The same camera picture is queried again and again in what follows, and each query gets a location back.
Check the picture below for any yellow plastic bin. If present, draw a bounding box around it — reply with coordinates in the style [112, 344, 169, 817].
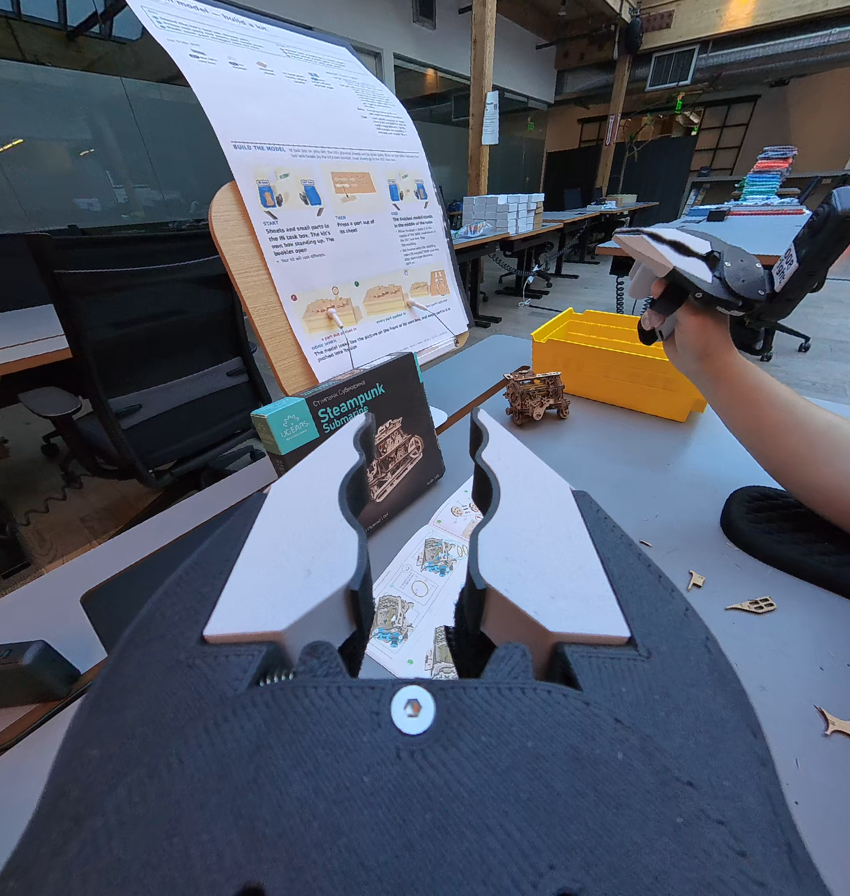
[530, 307, 709, 424]

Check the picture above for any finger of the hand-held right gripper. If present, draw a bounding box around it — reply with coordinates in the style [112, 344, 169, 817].
[611, 233, 679, 303]
[624, 225, 723, 283]

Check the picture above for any wooden model car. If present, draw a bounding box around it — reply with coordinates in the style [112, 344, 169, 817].
[502, 364, 572, 427]

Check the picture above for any person's right hand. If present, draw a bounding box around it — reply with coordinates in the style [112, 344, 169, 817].
[638, 275, 742, 380]

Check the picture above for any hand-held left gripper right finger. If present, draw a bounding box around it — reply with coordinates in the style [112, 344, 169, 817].
[465, 408, 633, 681]

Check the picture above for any neighbouring grey desk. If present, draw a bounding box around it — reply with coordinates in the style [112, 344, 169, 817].
[0, 303, 73, 384]

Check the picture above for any stack of colourful boxes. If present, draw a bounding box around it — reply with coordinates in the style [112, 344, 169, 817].
[736, 145, 800, 209]

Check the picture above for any wooden document stand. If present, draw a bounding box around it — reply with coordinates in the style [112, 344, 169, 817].
[208, 180, 472, 398]

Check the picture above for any stack of white boxes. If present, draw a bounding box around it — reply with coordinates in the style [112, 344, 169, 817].
[461, 192, 545, 236]

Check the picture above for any instruction booklet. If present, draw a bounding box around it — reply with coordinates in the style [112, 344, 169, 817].
[364, 479, 486, 681]

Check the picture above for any black office chair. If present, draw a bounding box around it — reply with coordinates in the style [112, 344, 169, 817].
[735, 307, 815, 363]
[17, 226, 273, 492]

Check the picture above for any black flat pad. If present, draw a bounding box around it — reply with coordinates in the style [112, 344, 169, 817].
[79, 513, 217, 653]

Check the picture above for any wooden pillar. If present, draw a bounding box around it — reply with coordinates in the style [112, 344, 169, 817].
[466, 0, 500, 198]

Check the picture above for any person's right forearm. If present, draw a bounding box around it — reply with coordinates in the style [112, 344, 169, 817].
[677, 343, 850, 548]

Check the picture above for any standing instruction sheet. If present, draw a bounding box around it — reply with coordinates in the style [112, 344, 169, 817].
[126, 0, 472, 366]

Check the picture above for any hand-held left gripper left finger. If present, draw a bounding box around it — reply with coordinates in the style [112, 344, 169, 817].
[201, 413, 377, 678]

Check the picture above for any black cardboard box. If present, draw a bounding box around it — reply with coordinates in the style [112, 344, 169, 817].
[250, 351, 447, 524]

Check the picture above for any black power bank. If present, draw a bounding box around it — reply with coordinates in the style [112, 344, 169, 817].
[0, 638, 82, 712]

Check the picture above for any long table with wooden edge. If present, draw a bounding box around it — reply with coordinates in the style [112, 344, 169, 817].
[451, 201, 661, 331]

